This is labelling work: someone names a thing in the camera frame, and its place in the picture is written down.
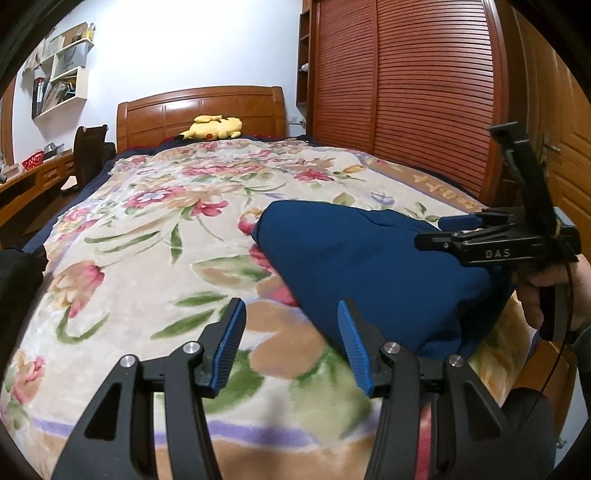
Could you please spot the navy blue suit jacket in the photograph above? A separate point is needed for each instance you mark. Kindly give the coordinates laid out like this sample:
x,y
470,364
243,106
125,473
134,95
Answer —
x,y
369,258

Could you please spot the wooden door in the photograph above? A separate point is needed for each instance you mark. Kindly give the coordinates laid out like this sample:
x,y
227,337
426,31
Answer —
x,y
568,175

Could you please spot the wooden bed headboard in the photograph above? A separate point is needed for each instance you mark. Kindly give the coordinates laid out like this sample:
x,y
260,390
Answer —
x,y
161,115

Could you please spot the person's right hand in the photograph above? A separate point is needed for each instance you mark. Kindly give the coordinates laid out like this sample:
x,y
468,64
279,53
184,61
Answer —
x,y
531,295

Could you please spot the grey desk container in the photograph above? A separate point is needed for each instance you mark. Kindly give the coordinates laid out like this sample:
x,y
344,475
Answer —
x,y
53,152

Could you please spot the black chair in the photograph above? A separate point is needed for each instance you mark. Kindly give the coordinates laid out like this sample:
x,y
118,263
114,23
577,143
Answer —
x,y
90,152

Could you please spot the white wall shelf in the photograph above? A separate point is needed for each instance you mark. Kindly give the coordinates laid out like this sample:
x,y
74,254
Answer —
x,y
69,69

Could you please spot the floral blanket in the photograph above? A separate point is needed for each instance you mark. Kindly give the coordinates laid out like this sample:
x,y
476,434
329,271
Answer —
x,y
138,230

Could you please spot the yellow plush toy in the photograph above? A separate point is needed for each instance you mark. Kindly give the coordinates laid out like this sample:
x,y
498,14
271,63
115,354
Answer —
x,y
217,127

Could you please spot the person's leg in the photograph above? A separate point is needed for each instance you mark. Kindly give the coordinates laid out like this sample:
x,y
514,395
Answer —
x,y
531,424

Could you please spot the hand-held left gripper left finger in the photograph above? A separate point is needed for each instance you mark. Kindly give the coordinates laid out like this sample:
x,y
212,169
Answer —
x,y
228,341

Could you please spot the wooden louvered wardrobe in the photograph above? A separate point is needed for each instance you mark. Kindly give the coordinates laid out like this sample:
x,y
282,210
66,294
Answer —
x,y
415,92

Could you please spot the row of books and folders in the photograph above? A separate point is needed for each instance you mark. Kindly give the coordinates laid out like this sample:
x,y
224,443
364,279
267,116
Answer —
x,y
46,94

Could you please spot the red basket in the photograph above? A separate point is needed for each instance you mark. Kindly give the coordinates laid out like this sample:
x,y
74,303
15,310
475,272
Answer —
x,y
32,163

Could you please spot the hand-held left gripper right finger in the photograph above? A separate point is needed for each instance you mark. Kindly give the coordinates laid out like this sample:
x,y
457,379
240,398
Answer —
x,y
353,346

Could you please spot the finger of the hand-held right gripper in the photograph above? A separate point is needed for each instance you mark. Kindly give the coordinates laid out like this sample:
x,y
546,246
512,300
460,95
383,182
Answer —
x,y
457,223
434,241

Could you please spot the wooden desk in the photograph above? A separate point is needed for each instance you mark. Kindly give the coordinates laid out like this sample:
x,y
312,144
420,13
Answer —
x,y
46,175

